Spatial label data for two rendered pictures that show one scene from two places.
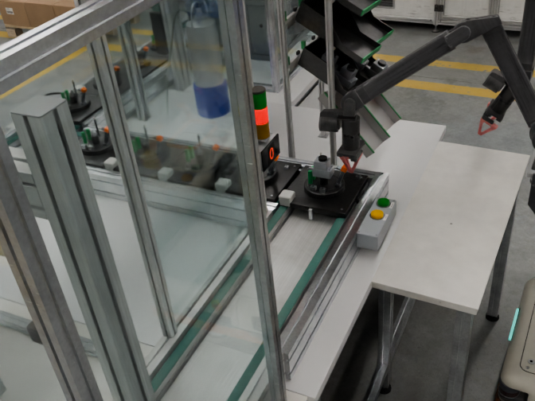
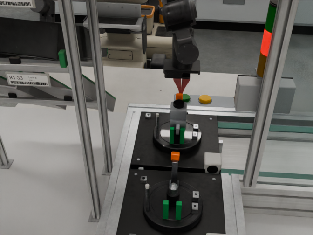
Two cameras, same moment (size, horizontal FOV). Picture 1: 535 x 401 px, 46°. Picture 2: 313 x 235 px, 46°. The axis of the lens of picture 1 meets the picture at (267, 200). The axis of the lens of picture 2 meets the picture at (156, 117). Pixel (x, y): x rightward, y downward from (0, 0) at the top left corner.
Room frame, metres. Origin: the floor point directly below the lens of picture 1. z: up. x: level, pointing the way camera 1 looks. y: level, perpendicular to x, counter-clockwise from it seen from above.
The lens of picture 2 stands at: (2.20, 0.52, 1.66)
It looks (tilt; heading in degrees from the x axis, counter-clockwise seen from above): 37 degrees down; 246
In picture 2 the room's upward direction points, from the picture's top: straight up
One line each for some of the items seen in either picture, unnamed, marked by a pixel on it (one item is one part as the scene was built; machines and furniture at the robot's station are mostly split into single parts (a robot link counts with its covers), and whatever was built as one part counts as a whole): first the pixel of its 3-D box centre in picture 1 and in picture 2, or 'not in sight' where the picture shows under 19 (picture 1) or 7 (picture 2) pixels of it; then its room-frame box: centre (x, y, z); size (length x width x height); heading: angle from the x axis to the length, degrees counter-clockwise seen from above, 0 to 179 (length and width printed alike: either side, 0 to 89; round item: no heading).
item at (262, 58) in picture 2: (261, 128); (270, 63); (1.70, -0.01, 1.28); 0.05 x 0.05 x 0.05
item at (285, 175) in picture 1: (256, 165); (173, 195); (1.93, 0.02, 1.01); 0.24 x 0.24 x 0.13; 61
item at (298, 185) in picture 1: (324, 189); (177, 140); (1.81, -0.20, 0.96); 0.24 x 0.24 x 0.02; 61
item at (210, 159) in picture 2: (287, 198); (212, 163); (1.77, -0.07, 0.97); 0.05 x 0.05 x 0.04; 61
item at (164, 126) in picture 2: (324, 185); (177, 135); (1.81, -0.20, 0.98); 0.14 x 0.14 x 0.02
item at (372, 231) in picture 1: (376, 223); (204, 107); (1.63, -0.35, 0.93); 0.21 x 0.07 x 0.06; 151
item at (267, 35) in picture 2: (259, 114); (275, 41); (1.70, -0.01, 1.33); 0.05 x 0.05 x 0.05
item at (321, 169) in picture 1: (320, 165); (178, 114); (1.82, -0.19, 1.06); 0.08 x 0.04 x 0.07; 62
